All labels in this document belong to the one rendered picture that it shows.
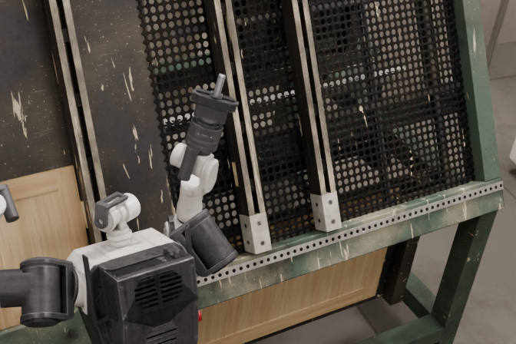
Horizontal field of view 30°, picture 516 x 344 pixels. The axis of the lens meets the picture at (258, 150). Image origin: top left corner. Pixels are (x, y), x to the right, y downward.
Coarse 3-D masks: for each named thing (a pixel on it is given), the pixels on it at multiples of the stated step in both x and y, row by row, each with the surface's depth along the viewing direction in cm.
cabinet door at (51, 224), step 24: (72, 168) 278; (24, 192) 272; (48, 192) 275; (72, 192) 279; (24, 216) 272; (48, 216) 276; (72, 216) 279; (0, 240) 270; (24, 240) 273; (48, 240) 276; (72, 240) 280; (0, 264) 270; (0, 312) 270
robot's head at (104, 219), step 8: (104, 200) 232; (120, 200) 233; (96, 208) 231; (104, 208) 229; (96, 216) 231; (104, 216) 230; (112, 216) 231; (96, 224) 232; (104, 224) 231; (112, 224) 231
